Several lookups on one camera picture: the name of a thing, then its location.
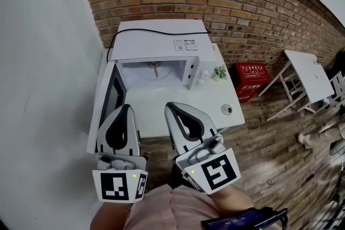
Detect beige roller ring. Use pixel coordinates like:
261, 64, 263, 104
141, 61, 173, 81

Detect red fire equipment box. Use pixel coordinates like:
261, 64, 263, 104
233, 62, 270, 103

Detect white folding table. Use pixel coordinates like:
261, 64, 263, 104
257, 50, 335, 122

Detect dark screen device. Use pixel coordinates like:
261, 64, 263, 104
201, 207, 288, 230

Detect person's pink shirt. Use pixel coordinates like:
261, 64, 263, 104
122, 185, 224, 230

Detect round cable grommet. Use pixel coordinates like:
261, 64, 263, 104
220, 103, 233, 116

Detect white wooden chair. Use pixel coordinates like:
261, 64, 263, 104
280, 72, 308, 106

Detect person's right forearm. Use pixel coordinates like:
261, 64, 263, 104
210, 185, 254, 213

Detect white microwave oven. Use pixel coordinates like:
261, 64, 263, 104
109, 19, 216, 91

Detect microwave door with dark window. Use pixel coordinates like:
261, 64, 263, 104
86, 61, 127, 154

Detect small potted green plant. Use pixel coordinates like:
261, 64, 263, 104
211, 64, 227, 81

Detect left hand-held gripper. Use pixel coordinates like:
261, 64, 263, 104
92, 103, 149, 203

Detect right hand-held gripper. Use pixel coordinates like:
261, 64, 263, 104
164, 101, 242, 196

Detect person's black trousers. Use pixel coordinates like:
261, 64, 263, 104
168, 164, 189, 189

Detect black power cable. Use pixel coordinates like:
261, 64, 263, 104
106, 26, 211, 62

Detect round glass turntable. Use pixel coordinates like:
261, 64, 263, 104
136, 88, 189, 127

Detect person's left forearm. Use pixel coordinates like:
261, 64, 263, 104
90, 200, 133, 230

